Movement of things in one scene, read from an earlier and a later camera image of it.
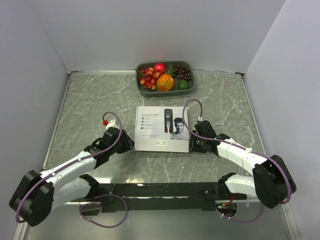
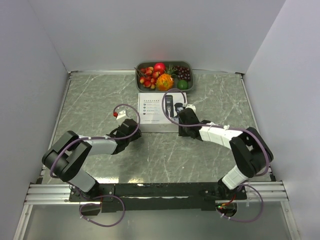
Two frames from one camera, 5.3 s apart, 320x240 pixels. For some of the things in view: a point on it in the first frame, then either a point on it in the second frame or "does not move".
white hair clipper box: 160,129 to 152,119
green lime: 183,84 does not move
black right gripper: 194,148 to 182,132
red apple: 160,68 does not move
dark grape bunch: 183,73 does not move
